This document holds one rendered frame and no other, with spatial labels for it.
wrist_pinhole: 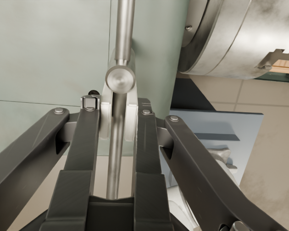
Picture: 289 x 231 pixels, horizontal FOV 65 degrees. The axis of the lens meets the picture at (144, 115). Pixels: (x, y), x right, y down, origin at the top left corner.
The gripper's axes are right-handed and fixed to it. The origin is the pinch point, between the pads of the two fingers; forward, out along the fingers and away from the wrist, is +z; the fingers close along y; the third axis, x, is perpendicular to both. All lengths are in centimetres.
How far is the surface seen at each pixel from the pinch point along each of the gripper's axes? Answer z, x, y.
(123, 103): -0.1, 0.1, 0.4
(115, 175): -1.1, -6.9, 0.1
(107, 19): 9.6, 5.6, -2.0
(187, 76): 135, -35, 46
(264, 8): 11.6, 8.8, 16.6
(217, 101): 135, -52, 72
